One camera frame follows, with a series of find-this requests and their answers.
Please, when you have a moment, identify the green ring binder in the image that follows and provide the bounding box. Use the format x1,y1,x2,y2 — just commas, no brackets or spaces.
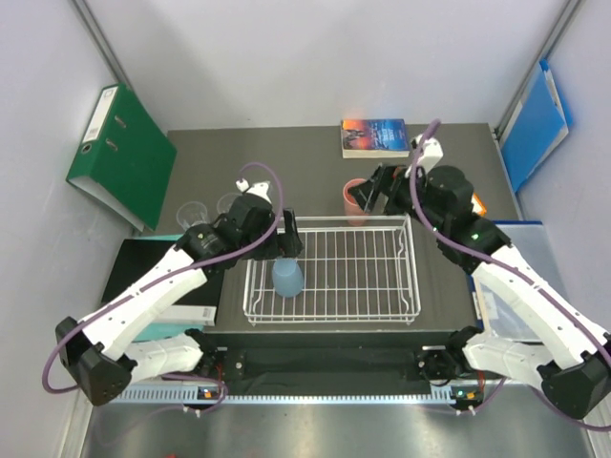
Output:
66,84,177,232

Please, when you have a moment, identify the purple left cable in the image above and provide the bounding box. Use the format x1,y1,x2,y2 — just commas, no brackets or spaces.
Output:
41,162,288,395

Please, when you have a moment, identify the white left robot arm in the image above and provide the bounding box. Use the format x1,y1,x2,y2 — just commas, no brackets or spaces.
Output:
55,181,303,406

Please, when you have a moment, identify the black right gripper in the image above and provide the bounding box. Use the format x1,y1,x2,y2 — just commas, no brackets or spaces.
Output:
348,163,447,236

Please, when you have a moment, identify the blue folder on wall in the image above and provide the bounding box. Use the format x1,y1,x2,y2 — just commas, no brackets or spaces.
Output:
500,59,573,192

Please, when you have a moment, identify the teal notebook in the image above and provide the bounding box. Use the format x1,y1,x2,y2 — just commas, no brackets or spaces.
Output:
136,235,216,341

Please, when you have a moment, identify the clear glass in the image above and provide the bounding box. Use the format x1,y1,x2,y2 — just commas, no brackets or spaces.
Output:
176,201,209,231
216,192,241,215

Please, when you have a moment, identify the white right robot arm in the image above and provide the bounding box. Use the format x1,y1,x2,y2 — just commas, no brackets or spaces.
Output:
348,135,610,420

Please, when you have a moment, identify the orange card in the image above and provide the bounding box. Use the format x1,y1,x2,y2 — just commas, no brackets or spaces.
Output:
472,194,487,217

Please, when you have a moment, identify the pink plastic cup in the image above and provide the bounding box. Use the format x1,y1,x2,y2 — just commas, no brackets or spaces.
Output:
343,178,368,227

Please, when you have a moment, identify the clear glass front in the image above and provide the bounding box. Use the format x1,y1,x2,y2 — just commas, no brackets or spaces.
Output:
176,201,209,231

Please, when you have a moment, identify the blue plastic cup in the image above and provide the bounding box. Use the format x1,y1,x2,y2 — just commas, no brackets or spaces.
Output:
272,259,305,299

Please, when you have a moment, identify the white wire dish rack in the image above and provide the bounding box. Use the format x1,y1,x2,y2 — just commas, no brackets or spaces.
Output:
242,217,421,325

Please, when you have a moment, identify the paperback book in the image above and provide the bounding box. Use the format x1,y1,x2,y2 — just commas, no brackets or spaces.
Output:
340,118,411,158

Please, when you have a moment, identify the white cable duct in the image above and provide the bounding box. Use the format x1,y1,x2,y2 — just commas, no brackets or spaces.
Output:
112,383,481,406

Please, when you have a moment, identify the black base bar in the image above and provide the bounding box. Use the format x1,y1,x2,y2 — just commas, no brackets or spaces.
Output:
186,330,453,395

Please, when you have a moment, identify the black book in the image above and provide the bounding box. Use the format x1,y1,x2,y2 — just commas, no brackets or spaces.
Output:
102,239,224,326

